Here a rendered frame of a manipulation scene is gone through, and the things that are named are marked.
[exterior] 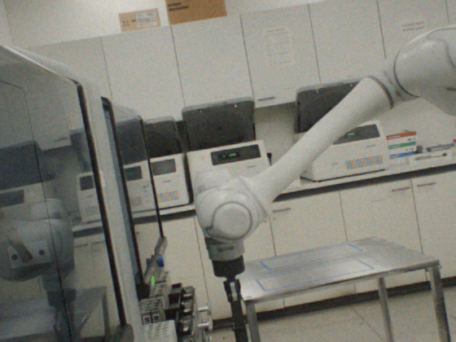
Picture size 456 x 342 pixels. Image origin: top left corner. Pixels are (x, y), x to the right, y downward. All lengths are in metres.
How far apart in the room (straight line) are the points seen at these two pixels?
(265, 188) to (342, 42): 3.03
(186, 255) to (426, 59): 2.69
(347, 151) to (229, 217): 2.72
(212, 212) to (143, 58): 2.95
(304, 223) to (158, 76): 1.50
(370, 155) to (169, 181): 1.41
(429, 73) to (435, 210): 2.80
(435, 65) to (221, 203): 0.50
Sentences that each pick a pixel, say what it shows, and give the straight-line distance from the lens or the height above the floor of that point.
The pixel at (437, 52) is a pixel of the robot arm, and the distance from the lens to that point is 1.09.
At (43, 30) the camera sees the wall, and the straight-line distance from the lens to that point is 4.38.
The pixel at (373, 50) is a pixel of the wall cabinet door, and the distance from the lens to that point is 4.04.
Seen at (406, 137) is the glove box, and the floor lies 1.09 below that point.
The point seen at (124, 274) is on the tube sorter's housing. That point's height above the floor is 1.05.
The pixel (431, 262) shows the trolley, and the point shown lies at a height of 0.82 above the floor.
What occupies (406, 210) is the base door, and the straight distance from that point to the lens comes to 3.78.
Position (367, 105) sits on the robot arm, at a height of 1.30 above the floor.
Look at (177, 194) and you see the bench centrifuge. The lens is 3.48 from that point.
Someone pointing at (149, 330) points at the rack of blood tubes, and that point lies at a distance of 1.26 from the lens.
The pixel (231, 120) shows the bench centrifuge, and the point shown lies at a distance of 3.80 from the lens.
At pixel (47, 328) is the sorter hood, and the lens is 0.54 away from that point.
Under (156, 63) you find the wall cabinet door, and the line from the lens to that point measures 3.82.
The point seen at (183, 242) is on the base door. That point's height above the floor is 0.66.
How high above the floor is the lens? 1.26
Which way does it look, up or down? 3 degrees down
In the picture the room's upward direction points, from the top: 10 degrees counter-clockwise
